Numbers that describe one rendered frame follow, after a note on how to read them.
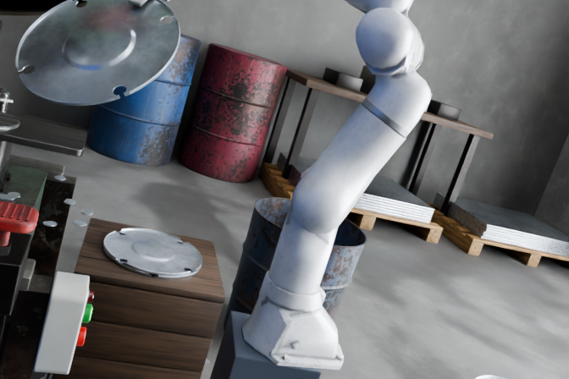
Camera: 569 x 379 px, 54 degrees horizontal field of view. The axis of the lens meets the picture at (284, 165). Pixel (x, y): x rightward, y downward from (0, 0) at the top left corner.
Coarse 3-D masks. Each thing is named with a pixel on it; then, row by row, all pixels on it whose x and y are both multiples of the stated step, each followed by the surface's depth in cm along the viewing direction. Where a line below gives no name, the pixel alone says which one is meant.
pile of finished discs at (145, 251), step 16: (112, 240) 163; (128, 240) 166; (144, 240) 168; (160, 240) 173; (176, 240) 177; (112, 256) 153; (128, 256) 156; (144, 256) 159; (160, 256) 161; (176, 256) 166; (192, 256) 169; (144, 272) 151; (160, 272) 152; (176, 272) 156; (192, 272) 159
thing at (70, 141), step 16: (0, 112) 100; (0, 128) 92; (16, 128) 95; (32, 128) 98; (48, 128) 101; (64, 128) 104; (0, 144) 92; (32, 144) 92; (48, 144) 92; (64, 144) 95; (80, 144) 97; (0, 160) 93; (0, 176) 95
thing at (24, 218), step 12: (0, 204) 69; (12, 204) 70; (0, 216) 66; (12, 216) 67; (24, 216) 68; (36, 216) 70; (0, 228) 66; (12, 228) 66; (24, 228) 67; (0, 240) 68
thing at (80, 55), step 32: (96, 0) 107; (160, 0) 105; (32, 32) 102; (64, 32) 102; (96, 32) 100; (128, 32) 100; (160, 32) 100; (32, 64) 97; (64, 64) 97; (96, 64) 96; (128, 64) 96; (160, 64) 96; (64, 96) 92; (96, 96) 92
